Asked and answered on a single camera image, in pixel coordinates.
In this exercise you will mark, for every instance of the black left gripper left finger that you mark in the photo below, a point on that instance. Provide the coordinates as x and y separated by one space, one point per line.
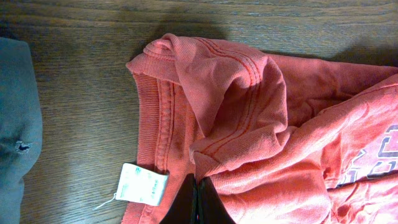
184 207

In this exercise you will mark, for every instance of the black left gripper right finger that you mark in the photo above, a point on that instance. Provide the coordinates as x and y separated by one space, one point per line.
210 209

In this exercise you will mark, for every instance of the orange soccer t-shirt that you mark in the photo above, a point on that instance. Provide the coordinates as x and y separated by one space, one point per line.
282 139

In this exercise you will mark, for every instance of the grey folded garment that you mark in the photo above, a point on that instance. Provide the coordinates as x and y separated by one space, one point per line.
21 125

